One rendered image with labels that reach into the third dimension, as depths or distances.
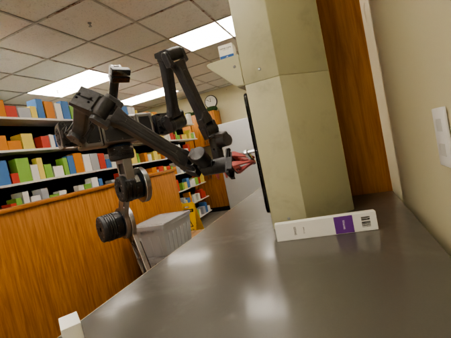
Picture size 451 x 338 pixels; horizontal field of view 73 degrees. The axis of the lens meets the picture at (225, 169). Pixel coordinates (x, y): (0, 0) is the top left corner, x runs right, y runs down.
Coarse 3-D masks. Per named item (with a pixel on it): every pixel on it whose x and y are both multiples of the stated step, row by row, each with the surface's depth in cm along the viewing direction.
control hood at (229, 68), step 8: (232, 56) 97; (208, 64) 100; (216, 64) 99; (224, 64) 98; (232, 64) 97; (240, 64) 97; (216, 72) 100; (224, 72) 98; (232, 72) 97; (240, 72) 97; (232, 80) 98; (240, 80) 97; (240, 88) 101
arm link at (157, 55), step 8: (168, 48) 139; (176, 48) 139; (160, 56) 142; (176, 56) 139; (160, 64) 147; (168, 72) 148; (168, 80) 150; (168, 88) 152; (168, 96) 155; (176, 96) 157; (168, 104) 159; (176, 104) 159; (168, 112) 161; (176, 112) 161; (168, 120) 162; (184, 120) 167; (168, 128) 165; (176, 128) 164
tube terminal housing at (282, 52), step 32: (256, 0) 92; (288, 0) 95; (256, 32) 93; (288, 32) 94; (320, 32) 100; (256, 64) 94; (288, 64) 94; (320, 64) 99; (256, 96) 96; (288, 96) 94; (320, 96) 99; (256, 128) 97; (288, 128) 94; (320, 128) 98; (288, 160) 95; (320, 160) 98; (288, 192) 96; (320, 192) 97
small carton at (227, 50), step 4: (224, 44) 103; (228, 44) 102; (232, 44) 103; (220, 48) 103; (224, 48) 103; (228, 48) 102; (232, 48) 102; (220, 52) 103; (224, 52) 103; (228, 52) 103; (232, 52) 102; (220, 56) 103; (224, 56) 103; (228, 56) 103
